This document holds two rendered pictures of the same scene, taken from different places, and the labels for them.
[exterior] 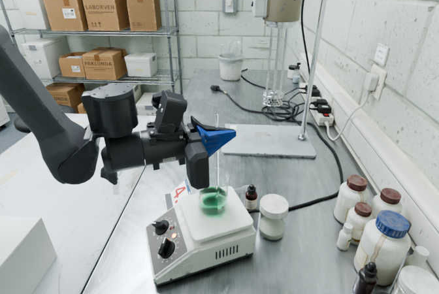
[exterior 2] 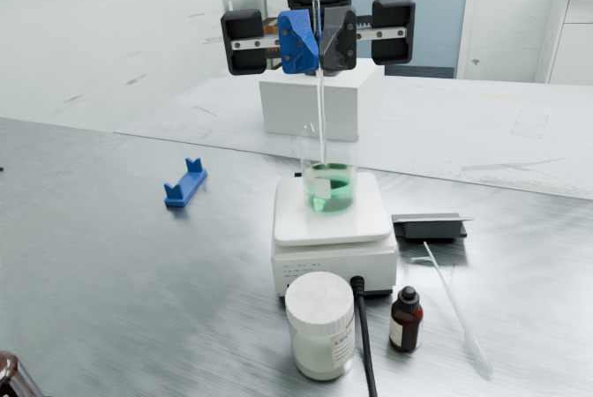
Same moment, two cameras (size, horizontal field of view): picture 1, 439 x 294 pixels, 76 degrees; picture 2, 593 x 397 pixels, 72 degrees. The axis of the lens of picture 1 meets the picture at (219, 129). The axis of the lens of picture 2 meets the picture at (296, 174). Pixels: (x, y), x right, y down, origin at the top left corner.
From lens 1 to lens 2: 0.64 m
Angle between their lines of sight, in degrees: 93
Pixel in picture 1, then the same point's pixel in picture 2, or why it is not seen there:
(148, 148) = not seen: hidden behind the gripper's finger
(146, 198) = (450, 195)
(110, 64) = not seen: outside the picture
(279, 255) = (260, 342)
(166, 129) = not seen: outside the picture
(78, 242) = (372, 151)
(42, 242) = (347, 109)
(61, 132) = not seen: outside the picture
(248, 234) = (274, 249)
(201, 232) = (288, 185)
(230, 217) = (300, 216)
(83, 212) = (424, 148)
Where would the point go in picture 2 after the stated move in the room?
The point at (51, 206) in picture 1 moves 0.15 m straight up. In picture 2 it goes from (439, 128) to (448, 49)
